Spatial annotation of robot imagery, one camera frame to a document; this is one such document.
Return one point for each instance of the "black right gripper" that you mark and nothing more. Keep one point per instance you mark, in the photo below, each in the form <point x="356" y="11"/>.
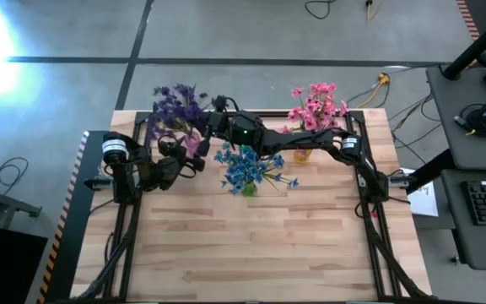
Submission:
<point x="218" y="124"/>

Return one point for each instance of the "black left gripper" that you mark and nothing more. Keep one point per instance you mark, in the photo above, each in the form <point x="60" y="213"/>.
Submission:
<point x="170" y="171"/>

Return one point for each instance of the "purple glass vase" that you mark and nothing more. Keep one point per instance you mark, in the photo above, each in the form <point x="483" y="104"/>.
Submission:
<point x="192" y="143"/>

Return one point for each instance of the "pink artificial flower bunch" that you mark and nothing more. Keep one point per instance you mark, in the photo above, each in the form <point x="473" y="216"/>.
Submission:
<point x="298" y="116"/>
<point x="336" y="110"/>
<point x="323" y="88"/>

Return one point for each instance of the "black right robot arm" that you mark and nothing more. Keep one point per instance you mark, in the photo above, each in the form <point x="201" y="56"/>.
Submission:
<point x="310" y="141"/>

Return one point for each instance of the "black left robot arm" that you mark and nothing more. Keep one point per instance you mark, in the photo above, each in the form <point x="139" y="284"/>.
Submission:
<point x="125" y="169"/>

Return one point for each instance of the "green glass vase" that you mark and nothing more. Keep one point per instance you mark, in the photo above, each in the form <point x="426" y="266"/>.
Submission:
<point x="249" y="190"/>

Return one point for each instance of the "amber glass vase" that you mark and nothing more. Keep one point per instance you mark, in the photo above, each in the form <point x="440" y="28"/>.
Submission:
<point x="302" y="155"/>

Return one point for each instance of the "striped-edge black floor mat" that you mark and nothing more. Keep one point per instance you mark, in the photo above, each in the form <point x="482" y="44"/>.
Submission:
<point x="485" y="10"/>
<point x="72" y="236"/>

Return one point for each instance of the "black floor cabinet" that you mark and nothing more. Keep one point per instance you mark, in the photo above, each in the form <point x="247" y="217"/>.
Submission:
<point x="7" y="266"/>

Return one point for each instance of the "white paper sheet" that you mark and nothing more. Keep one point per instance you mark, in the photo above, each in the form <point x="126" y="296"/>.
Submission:
<point x="424" y="204"/>

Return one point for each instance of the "grey office desk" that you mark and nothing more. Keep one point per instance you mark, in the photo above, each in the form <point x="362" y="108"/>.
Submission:
<point x="458" y="126"/>

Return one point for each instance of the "black stand pole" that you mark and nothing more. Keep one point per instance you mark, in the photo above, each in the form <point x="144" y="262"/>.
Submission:
<point x="475" y="46"/>

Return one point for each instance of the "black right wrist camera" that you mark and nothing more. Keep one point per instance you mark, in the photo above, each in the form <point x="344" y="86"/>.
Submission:
<point x="245" y="126"/>

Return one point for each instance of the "black aluminium table frame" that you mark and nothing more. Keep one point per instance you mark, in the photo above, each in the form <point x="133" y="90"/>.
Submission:
<point x="209" y="291"/>

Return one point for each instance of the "silver bracket plate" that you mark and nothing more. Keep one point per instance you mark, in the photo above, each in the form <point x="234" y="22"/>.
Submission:
<point x="362" y="180"/>

